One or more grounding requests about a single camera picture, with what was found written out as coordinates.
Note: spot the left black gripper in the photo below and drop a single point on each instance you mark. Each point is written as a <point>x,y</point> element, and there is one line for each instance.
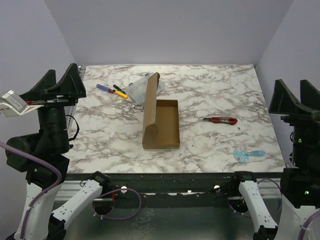
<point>71,84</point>

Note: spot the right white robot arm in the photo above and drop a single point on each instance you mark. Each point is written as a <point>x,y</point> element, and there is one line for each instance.
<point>300,185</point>

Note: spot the yellow handled screwdriver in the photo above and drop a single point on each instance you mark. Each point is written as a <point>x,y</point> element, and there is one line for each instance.
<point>120,93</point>

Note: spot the white blue packaged item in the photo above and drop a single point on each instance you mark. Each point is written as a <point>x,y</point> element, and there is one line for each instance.
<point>248,155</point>

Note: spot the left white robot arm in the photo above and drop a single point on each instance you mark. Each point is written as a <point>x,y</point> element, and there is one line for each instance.
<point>41,156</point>

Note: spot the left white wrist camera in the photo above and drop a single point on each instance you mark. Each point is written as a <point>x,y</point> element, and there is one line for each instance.
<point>12,105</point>

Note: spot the clear plastic organizer box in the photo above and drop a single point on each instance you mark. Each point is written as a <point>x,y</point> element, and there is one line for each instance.
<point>137,90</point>

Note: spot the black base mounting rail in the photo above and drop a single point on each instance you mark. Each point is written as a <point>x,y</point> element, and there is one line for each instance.
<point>175,190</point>

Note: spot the red black utility knife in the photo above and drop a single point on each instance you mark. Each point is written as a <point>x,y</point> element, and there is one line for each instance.
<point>221,120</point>

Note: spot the brown cardboard express box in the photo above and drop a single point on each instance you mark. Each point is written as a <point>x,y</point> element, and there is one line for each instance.
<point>161,127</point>

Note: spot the blue handled screwdriver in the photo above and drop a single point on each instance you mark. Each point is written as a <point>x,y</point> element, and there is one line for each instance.
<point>105,88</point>

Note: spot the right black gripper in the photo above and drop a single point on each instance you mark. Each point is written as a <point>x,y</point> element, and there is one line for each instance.
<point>300,117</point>

